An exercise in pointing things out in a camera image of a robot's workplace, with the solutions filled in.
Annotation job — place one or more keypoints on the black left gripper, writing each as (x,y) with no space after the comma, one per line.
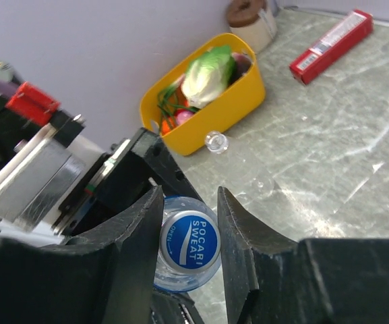
(117,179)

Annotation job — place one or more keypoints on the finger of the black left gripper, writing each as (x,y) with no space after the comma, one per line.
(173,308)

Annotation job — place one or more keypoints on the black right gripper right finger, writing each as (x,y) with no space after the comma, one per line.
(269,278)

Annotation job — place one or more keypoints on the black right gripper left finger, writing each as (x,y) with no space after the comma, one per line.
(104,275)

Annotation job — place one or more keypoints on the blue label Pocari bottle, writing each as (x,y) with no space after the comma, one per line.
(189,247)

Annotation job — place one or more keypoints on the clear plastic bottle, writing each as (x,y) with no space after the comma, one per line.
(236,167)

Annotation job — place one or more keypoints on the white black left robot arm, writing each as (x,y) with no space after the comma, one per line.
(15,132)

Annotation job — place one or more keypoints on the orange toy carrot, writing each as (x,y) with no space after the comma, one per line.
(167,125)

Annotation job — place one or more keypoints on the pink toy radish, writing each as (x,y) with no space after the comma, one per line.
(182,115)

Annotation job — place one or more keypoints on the yellow plastic basket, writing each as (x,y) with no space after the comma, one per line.
(240,99)

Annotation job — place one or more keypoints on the white green toy cabbage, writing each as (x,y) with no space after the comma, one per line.
(207,76)

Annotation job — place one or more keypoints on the dark purple toy eggplant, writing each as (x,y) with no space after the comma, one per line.
(243,63)

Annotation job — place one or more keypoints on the brown lid white canister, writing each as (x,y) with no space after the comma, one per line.
(253,22)

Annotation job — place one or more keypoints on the red flat box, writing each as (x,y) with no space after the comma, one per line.
(341,38)

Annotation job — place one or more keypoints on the silver white left wrist camera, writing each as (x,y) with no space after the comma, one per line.
(41,175)

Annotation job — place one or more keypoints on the red cable connector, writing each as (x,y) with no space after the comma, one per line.
(33,104)

